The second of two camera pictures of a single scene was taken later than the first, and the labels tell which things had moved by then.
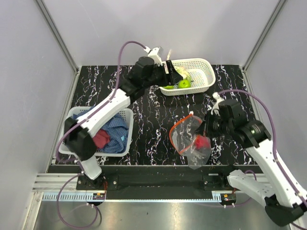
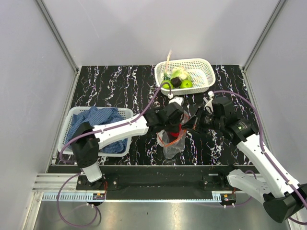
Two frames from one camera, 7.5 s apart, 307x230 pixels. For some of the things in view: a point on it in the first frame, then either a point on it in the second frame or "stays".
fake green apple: [169, 87] stays
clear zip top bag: [196, 148] → [173, 143]
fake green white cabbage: [183, 72] stays
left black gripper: [172, 78] → [176, 128]
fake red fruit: [202, 142] → [176, 134]
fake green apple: [184, 84] stays
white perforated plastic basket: [202, 72] stays
